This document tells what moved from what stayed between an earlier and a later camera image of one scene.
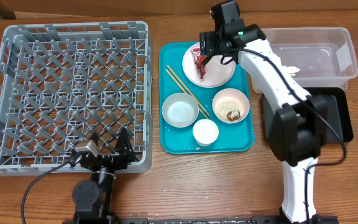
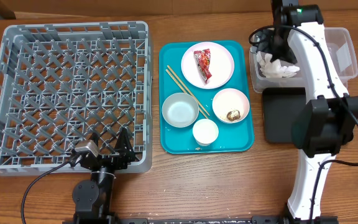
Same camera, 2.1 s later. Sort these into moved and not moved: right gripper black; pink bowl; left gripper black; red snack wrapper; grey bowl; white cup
Moved: red snack wrapper; right gripper black
Not moved: white cup; left gripper black; pink bowl; grey bowl
